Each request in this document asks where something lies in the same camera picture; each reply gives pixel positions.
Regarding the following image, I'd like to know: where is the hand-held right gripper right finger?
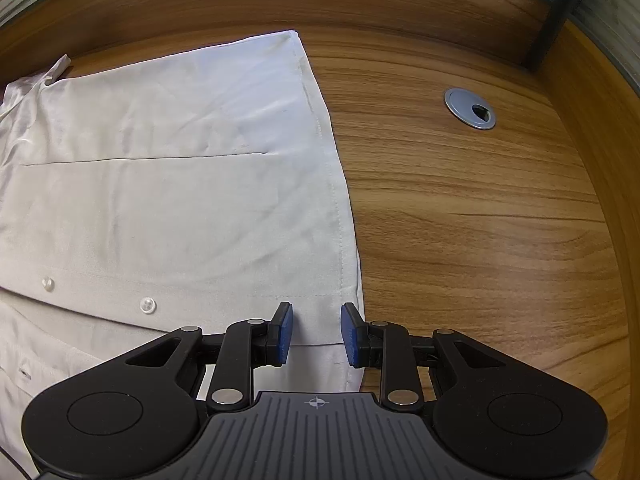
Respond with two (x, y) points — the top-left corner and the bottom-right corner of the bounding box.
(341, 303), (511, 411)

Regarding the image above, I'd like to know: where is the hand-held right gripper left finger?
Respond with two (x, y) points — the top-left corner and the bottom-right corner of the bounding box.
(125, 302), (295, 413)

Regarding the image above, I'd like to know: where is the white button shirt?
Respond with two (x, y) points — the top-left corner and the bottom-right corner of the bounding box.
(0, 30), (365, 480)

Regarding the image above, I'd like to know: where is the glass side partition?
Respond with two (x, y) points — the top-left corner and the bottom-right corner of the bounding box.
(570, 0), (640, 81)

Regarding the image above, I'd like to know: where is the silver cable grommet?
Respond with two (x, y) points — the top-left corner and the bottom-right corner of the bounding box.
(444, 87), (497, 132)

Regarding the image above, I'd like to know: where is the dark partition post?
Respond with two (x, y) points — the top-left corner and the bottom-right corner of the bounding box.
(527, 0), (597, 74)

